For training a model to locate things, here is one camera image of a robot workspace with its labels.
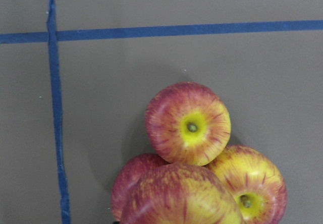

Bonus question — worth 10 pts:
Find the lone red yellow apple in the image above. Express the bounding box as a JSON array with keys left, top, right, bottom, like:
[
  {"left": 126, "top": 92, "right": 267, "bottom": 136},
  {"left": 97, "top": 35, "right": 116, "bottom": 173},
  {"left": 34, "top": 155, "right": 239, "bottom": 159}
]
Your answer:
[{"left": 120, "top": 163, "right": 244, "bottom": 224}]

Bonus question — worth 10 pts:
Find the back red yellow apple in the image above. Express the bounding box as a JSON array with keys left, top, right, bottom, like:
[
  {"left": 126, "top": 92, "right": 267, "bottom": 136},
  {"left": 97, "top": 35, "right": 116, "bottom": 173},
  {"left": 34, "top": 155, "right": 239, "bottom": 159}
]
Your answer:
[{"left": 145, "top": 82, "right": 231, "bottom": 166}]

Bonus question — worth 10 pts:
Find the front red yellow apple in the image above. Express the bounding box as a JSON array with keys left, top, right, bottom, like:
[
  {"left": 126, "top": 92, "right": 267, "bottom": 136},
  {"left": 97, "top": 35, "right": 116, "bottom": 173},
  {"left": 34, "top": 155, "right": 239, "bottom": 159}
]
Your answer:
[{"left": 111, "top": 153, "right": 168, "bottom": 221}]

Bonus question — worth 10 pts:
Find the right red yellow apple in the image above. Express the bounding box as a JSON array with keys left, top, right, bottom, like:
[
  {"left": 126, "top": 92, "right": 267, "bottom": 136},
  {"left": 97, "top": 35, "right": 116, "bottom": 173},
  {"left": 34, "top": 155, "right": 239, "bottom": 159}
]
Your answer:
[{"left": 206, "top": 145, "right": 287, "bottom": 223}]

